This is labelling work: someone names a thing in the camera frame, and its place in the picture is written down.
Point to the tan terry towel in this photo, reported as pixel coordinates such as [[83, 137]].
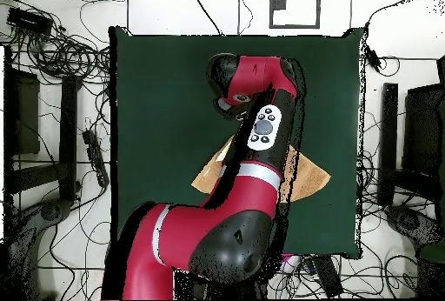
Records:
[[309, 179]]

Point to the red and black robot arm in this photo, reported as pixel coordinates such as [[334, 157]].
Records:
[[243, 196]]

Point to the black flat bar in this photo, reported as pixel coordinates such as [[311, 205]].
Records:
[[328, 276]]

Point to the dark flat panel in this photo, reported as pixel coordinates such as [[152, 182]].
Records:
[[24, 113], [422, 130]]

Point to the dark green table cloth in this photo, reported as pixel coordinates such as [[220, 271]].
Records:
[[167, 106]]

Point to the magenta capped object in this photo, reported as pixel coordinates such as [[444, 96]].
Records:
[[288, 257]]

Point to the black power strip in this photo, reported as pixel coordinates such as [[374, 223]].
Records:
[[95, 156]]

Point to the black upright bar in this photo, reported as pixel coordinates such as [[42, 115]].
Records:
[[68, 134], [388, 141]]

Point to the black power adapter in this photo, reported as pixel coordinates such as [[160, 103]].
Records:
[[372, 58]]

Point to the grey stand base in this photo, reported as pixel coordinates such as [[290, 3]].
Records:
[[410, 221], [52, 210]]

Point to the black device box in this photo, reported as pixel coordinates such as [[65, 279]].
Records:
[[29, 21]]

